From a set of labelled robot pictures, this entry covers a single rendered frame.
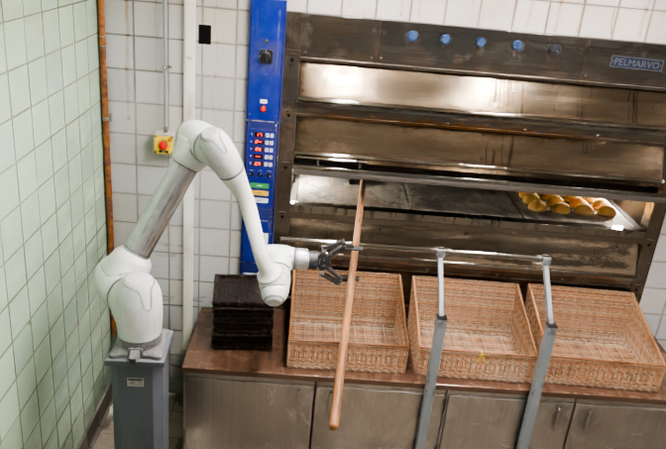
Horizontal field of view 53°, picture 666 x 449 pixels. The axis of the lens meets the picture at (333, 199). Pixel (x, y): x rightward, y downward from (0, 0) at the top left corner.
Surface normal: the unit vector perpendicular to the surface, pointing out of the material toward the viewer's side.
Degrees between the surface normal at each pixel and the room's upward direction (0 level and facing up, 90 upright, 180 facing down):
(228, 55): 90
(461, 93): 70
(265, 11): 90
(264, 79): 90
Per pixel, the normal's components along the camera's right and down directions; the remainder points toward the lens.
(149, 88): 0.00, 0.37
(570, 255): 0.04, 0.03
